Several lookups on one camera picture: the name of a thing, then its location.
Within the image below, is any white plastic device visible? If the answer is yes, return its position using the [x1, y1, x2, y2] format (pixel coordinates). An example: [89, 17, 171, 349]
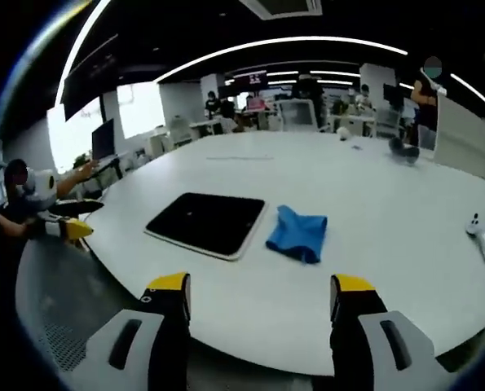
[465, 211, 485, 270]

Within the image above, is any grey mesh office chair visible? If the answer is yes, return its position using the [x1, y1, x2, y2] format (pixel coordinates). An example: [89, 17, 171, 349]
[15, 235, 146, 375]

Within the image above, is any ceiling air conditioner unit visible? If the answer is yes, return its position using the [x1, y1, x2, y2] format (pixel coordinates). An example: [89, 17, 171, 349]
[240, 0, 323, 20]

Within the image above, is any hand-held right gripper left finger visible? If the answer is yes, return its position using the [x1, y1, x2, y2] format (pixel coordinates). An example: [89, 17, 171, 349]
[64, 271, 192, 391]

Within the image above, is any white mesh office chair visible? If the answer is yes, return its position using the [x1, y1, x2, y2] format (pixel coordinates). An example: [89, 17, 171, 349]
[276, 99, 320, 133]

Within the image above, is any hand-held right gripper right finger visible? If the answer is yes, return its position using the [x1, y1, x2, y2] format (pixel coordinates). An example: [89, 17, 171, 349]
[329, 273, 466, 391]

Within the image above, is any curved ceiling light strip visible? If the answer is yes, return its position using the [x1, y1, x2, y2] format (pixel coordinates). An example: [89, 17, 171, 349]
[54, 0, 113, 108]
[157, 36, 409, 85]

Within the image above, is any blue cleaning cloth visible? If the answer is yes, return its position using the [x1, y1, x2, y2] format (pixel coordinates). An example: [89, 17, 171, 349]
[264, 204, 329, 265]

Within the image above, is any dark grey object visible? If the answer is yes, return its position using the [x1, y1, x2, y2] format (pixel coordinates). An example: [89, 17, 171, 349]
[387, 136, 421, 165]

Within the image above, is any dark computer monitor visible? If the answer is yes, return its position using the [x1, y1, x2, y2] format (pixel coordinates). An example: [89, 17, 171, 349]
[90, 118, 117, 161]

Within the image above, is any straight ceiling light strip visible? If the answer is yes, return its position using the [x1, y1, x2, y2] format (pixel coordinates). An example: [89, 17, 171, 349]
[448, 72, 485, 116]

